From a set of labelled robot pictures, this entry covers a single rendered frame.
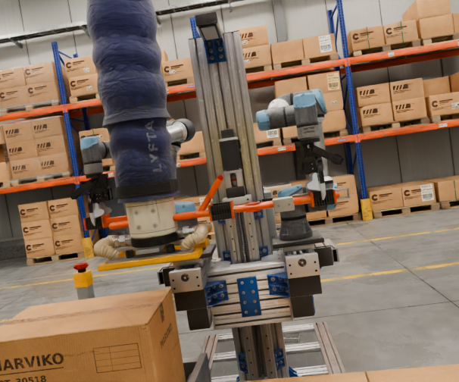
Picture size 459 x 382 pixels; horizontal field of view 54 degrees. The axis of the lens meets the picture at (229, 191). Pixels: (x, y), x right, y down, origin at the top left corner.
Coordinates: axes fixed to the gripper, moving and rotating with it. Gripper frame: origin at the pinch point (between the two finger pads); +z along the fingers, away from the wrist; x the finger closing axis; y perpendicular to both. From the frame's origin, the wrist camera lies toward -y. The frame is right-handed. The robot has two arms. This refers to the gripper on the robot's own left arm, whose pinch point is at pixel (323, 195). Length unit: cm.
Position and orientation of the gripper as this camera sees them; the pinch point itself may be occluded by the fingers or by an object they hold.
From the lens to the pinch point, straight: 160.1
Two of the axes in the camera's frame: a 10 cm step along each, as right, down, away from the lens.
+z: 1.5, 9.9, 0.5
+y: -9.9, 1.4, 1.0
